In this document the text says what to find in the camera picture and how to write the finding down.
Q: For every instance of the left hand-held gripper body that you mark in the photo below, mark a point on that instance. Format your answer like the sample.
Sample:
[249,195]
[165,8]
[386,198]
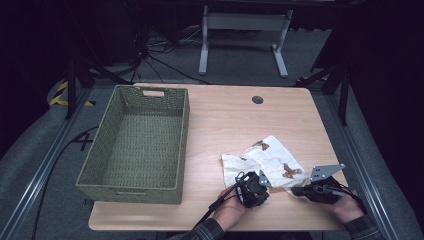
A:
[251,191]

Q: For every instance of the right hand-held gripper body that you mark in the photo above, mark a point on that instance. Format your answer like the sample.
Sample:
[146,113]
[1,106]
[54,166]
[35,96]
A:
[325,191]

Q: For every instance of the white cloth with brown print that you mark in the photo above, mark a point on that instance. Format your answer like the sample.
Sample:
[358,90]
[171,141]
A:
[270,160]

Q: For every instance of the green woven basket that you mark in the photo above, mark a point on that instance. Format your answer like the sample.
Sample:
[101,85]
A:
[140,133]

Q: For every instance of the person's left hand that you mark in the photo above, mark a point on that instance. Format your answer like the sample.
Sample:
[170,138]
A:
[230,210]

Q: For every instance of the person's right hand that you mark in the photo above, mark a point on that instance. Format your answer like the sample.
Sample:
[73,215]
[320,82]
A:
[348,208]

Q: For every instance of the dark round table grommet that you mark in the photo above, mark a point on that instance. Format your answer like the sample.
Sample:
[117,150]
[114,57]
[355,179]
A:
[257,99]

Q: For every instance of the black tripod stand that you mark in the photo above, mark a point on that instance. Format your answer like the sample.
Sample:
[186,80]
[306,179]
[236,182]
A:
[83,71]
[336,80]

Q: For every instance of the black cross tape mark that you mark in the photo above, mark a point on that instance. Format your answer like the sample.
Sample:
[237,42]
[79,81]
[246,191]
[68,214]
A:
[83,141]

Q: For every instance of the yellow and black hazard tape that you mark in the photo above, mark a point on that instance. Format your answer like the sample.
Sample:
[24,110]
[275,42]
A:
[58,95]

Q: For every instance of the aluminium floor rail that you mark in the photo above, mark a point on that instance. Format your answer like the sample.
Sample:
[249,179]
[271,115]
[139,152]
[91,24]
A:
[36,176]
[360,160]

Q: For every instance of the grey metal table frame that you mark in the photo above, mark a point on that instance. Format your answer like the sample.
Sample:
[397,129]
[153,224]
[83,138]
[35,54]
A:
[245,21]

